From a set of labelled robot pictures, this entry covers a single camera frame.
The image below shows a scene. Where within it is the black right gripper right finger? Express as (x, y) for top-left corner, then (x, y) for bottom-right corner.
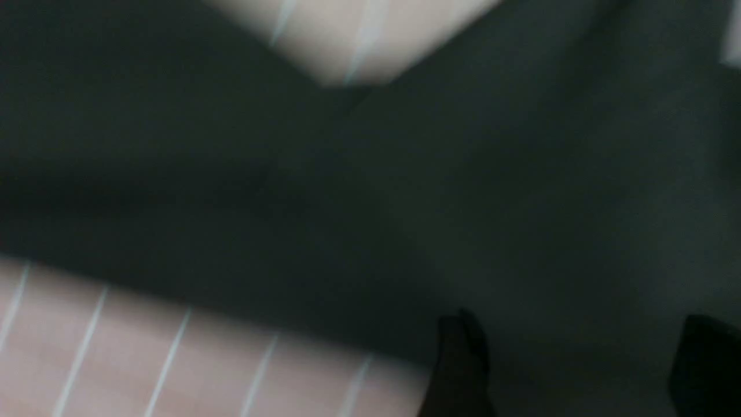
(669, 314), (740, 416)

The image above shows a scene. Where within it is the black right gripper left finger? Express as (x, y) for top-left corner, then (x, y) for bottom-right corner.
(418, 309), (497, 416)

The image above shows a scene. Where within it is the dark gray long-sleeve top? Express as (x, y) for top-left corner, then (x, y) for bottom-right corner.
(2, 1), (739, 416)

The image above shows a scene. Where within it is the pink checkered tablecloth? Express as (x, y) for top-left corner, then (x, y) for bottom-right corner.
(0, 0), (504, 417)

